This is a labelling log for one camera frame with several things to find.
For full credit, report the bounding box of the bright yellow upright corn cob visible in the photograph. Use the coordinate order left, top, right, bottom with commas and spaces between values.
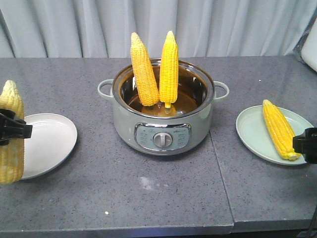
159, 31, 179, 109

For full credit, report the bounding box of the pale corn cob with white patch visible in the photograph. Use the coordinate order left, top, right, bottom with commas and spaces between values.
0, 80, 25, 184

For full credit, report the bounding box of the green round plate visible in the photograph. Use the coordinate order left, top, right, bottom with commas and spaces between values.
236, 105, 306, 166

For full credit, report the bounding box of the green electric cooking pot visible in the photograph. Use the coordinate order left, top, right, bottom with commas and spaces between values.
98, 61, 229, 156

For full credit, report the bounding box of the white rice cooker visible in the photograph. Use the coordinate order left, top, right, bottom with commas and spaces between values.
301, 24, 317, 71

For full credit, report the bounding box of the bright yellow corn cob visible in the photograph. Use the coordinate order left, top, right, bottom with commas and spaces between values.
263, 99, 301, 161
159, 31, 179, 109

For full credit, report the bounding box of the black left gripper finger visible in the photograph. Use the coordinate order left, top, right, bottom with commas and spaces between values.
0, 109, 33, 145

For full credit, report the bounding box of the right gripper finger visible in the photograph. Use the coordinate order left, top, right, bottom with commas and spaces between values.
293, 127, 317, 164

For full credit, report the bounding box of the pale yellow corn cob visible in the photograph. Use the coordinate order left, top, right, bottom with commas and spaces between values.
130, 32, 159, 107

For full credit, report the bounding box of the white curtain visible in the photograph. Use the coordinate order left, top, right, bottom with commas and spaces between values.
0, 0, 317, 58

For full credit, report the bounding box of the white round plate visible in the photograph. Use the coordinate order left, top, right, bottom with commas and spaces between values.
22, 113, 77, 179

